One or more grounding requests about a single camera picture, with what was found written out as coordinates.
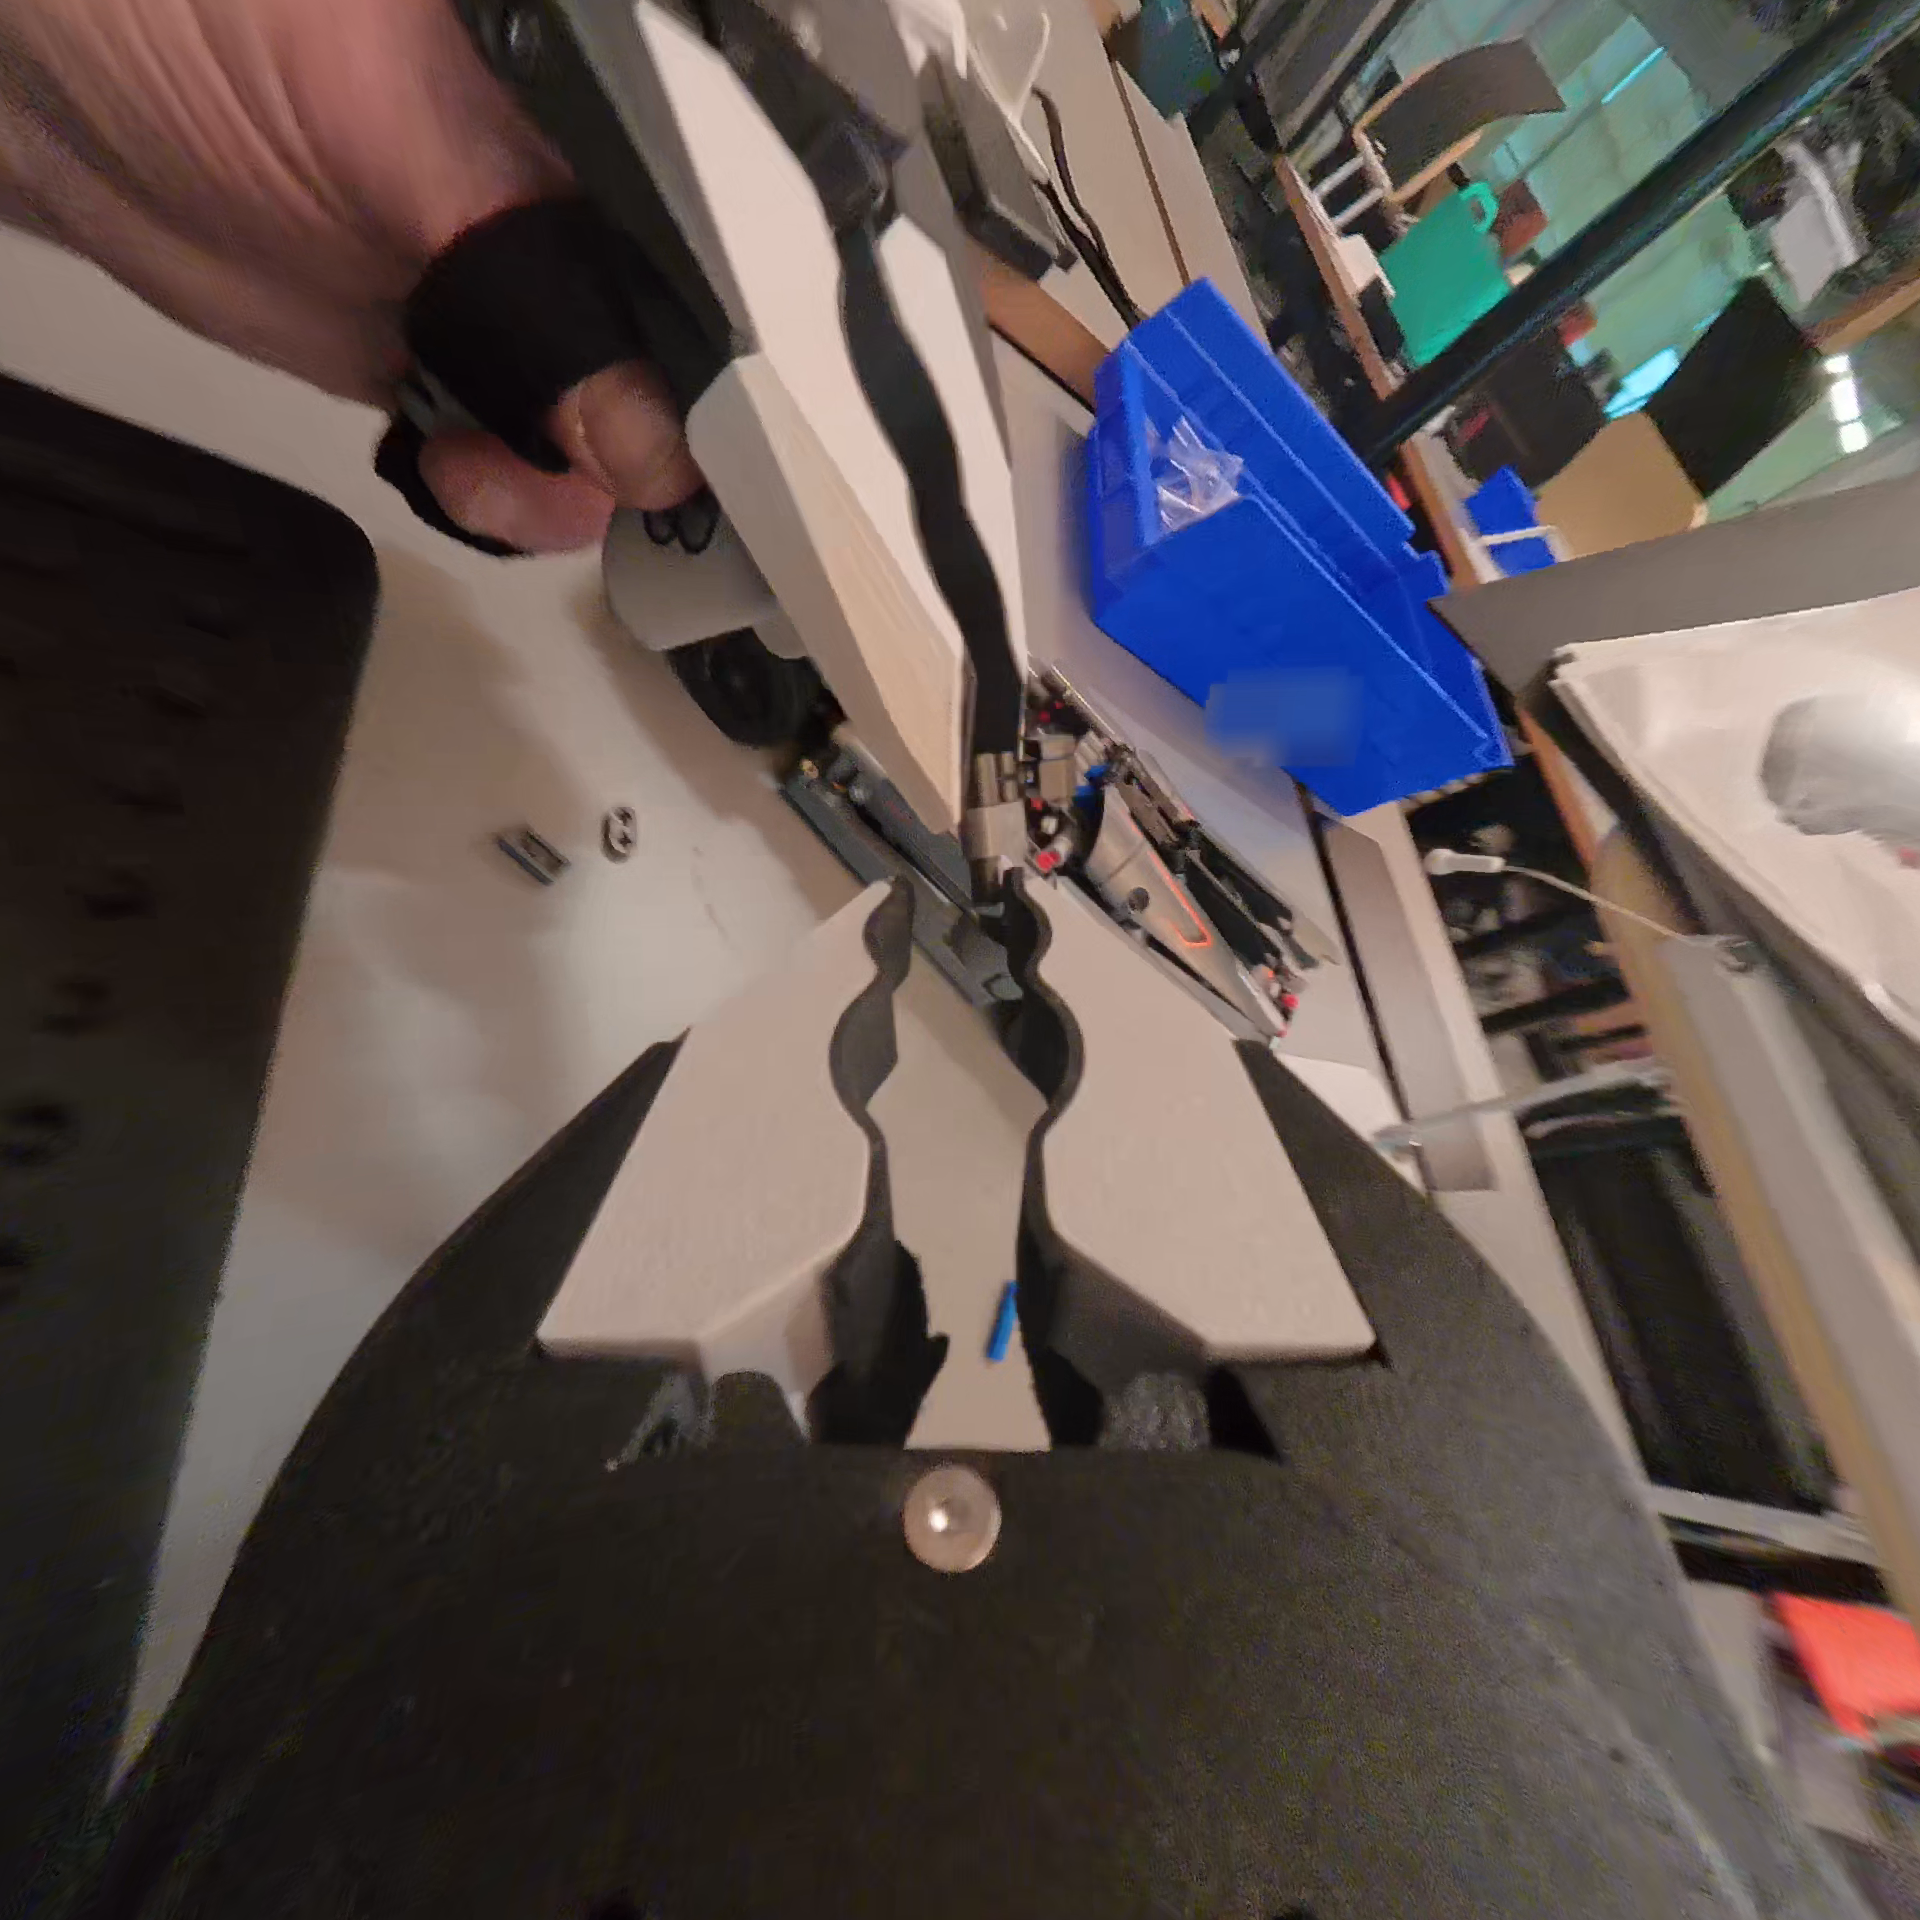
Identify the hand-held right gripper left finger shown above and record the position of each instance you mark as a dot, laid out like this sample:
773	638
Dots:
720	1200

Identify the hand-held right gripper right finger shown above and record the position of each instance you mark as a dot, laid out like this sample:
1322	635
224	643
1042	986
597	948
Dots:
1184	1185

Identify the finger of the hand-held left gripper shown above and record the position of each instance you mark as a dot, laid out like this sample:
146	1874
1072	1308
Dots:
960	375
839	569

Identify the grey lego car model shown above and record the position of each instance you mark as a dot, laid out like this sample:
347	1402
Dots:
1140	878

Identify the small blue lego pin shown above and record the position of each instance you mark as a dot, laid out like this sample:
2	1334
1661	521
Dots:
1002	1319

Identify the small light grey lego piece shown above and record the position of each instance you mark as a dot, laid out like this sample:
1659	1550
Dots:
615	826

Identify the small grey rectangular lego piece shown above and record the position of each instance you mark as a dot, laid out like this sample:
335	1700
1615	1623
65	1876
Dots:
532	854

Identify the person's left hand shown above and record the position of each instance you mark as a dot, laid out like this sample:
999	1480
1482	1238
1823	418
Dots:
224	150

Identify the black power adapter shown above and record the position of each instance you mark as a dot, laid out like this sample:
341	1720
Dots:
989	164

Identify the clear plastic bag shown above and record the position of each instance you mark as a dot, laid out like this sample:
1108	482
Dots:
1194	473

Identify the teal storage box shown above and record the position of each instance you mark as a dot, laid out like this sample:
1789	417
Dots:
1178	52

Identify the blue plastic storage bin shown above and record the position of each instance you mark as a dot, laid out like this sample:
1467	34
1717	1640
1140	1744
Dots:
1275	628

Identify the green bag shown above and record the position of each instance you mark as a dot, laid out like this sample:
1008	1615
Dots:
1448	276

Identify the small blue storage bin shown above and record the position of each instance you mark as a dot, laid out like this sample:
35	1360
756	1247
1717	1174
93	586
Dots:
1507	523

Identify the black curved chair back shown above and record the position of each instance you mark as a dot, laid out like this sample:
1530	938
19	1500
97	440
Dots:
1471	99

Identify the brown cardboard box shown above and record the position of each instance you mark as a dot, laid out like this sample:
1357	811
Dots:
1620	488

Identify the orange storage bin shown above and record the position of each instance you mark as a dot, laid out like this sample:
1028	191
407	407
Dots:
1852	1657

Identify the black metal frame post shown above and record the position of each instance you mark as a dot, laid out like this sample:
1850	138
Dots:
1620	254

